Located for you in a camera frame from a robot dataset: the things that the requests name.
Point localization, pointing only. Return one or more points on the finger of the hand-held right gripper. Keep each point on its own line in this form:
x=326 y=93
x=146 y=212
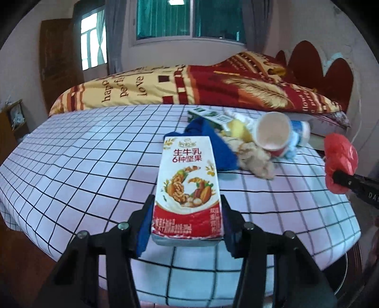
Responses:
x=343 y=179

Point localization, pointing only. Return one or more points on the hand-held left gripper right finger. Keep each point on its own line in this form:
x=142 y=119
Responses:
x=229 y=231

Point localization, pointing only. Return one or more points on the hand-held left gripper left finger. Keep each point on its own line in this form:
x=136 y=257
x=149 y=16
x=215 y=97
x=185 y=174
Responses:
x=145 y=234

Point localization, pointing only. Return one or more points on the red plastic bag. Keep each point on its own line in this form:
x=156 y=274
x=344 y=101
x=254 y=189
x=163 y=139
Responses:
x=340 y=154

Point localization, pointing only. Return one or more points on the red white milk carton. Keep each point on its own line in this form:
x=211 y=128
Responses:
x=186 y=183

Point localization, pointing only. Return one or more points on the blue white paper cup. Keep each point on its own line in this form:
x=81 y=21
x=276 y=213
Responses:
x=300 y=130

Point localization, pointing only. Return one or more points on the black trash bin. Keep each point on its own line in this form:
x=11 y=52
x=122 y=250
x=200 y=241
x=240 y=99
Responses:
x=346 y=275

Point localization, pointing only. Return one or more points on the red paper cup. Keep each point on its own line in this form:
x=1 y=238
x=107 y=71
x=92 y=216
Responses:
x=272 y=130

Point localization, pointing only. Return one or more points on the yellow knitted cloth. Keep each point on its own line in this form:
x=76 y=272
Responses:
x=239 y=130

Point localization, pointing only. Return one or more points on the purple floral bedsheet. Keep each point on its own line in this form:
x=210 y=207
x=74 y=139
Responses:
x=331 y=120

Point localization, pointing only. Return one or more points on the blue cloth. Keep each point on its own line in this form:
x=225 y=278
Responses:
x=225 y=157

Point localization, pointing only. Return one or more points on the beige fuzzy cloth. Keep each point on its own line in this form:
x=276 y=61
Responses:
x=254 y=160

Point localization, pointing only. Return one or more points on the white checked bedsheet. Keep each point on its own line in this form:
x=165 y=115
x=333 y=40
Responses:
x=74 y=165

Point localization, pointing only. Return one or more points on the white crumpled tissue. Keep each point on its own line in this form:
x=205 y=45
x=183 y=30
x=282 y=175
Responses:
x=237 y=114

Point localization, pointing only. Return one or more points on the green white carton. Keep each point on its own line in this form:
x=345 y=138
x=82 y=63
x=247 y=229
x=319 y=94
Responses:
x=207 y=114

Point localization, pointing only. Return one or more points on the red padded headboard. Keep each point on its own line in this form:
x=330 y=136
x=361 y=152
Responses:
x=308 y=65

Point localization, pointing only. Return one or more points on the red yellow printed blanket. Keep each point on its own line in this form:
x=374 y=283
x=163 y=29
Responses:
x=207 y=83

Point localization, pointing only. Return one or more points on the wooden cabinet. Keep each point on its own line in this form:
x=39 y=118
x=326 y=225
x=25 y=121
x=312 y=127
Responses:
x=11 y=133

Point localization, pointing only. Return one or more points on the grey curtain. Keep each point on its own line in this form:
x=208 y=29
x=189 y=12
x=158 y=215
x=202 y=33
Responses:
x=254 y=23
x=117 y=35

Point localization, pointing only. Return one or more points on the wooden door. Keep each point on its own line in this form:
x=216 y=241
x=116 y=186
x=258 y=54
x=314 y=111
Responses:
x=59 y=59

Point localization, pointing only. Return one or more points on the small window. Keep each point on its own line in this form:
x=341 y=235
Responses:
x=93 y=41

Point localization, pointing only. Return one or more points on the large window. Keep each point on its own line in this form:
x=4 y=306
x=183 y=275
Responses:
x=165 y=17

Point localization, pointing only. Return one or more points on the white bed frame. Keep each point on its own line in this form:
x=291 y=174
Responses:
x=316 y=142

